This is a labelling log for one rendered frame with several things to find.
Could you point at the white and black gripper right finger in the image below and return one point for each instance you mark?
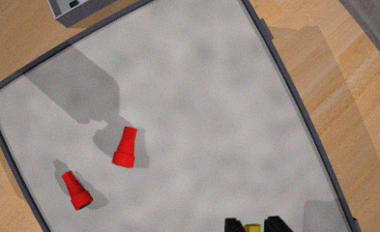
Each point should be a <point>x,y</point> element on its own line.
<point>275,224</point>

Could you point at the grey open square box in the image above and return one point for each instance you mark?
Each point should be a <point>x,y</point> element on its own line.
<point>72,11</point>

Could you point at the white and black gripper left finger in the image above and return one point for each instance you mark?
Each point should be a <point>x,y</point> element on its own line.
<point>233,225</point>

